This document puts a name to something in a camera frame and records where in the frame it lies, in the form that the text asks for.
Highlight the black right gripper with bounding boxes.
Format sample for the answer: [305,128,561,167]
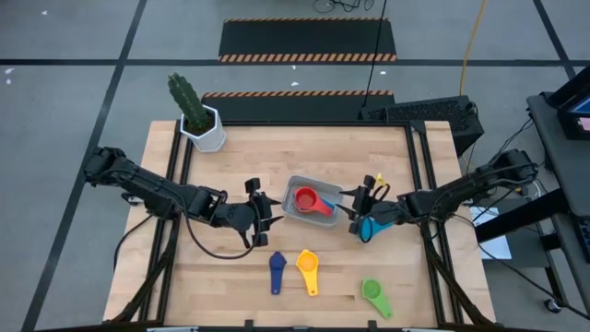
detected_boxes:
[336,173,407,234]

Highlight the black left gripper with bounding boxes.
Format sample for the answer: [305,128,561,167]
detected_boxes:
[219,176,285,249]

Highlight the grey plastic basket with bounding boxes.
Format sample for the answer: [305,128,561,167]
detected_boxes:
[280,174,345,229]

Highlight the red measuring cup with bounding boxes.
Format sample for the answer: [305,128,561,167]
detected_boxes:
[293,185,335,219]

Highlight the teal measuring cup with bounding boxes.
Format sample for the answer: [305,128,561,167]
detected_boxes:
[357,215,395,244]

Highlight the small navy measuring cup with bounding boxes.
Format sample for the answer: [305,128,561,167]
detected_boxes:
[268,251,288,296]

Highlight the yellow measuring cup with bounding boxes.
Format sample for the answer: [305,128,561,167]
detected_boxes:
[295,248,320,297]

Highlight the green measuring cup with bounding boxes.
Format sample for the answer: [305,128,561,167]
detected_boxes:
[360,277,395,321]

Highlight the white hexagonal plant pot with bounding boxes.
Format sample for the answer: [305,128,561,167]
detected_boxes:
[179,104,228,154]

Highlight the black mat single striped edge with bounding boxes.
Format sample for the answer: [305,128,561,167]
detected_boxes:
[201,89,396,124]

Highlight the black computer case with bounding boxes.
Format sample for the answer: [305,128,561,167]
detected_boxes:
[358,95,486,157]

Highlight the green cactus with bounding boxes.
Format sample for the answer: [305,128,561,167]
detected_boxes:
[167,72,211,133]

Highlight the white paper sheet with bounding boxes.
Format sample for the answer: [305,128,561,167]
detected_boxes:
[469,206,513,261]

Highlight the black mat double striped edges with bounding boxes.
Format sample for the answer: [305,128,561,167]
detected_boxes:
[217,17,398,64]

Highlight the dark grey side desk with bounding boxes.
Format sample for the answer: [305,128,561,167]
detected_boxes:
[474,91,590,278]

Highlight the black laptop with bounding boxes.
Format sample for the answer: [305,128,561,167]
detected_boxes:
[548,64,590,142]

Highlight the long black cable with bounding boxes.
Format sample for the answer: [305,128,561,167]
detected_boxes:
[361,0,389,110]

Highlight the yellow cable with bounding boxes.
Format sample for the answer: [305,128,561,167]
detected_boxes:
[458,0,489,174]

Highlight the coiled black cable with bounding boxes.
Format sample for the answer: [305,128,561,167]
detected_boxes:
[312,0,375,14]

